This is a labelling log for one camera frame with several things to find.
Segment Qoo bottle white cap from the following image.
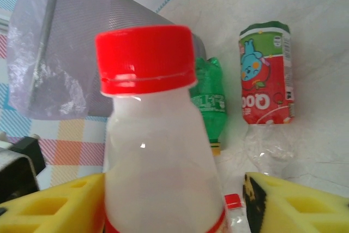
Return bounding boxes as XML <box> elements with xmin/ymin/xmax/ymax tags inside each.
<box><xmin>239</xmin><ymin>21</ymin><xmax>297</xmax><ymax>179</ymax></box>

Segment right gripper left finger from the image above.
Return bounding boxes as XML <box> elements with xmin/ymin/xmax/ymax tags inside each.
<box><xmin>0</xmin><ymin>172</ymin><xmax>106</xmax><ymax>233</ymax></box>

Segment green Sprite bottle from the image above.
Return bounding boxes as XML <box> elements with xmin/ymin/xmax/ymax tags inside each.
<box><xmin>189</xmin><ymin>57</ymin><xmax>228</xmax><ymax>157</ymax></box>

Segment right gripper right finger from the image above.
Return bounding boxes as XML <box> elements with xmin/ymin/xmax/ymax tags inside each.
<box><xmin>242</xmin><ymin>171</ymin><xmax>349</xmax><ymax>233</ymax></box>

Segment Coca-Cola bottle red cap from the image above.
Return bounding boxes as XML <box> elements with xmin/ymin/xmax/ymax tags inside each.
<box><xmin>223</xmin><ymin>193</ymin><xmax>250</xmax><ymax>233</ymax></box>

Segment translucent purple bin liner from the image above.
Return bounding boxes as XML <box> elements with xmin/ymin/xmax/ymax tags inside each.
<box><xmin>7</xmin><ymin>0</ymin><xmax>115</xmax><ymax>121</ymax></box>

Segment red-label bottle red cap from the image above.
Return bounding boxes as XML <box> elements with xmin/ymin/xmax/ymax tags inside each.
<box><xmin>94</xmin><ymin>25</ymin><xmax>227</xmax><ymax>233</ymax></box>

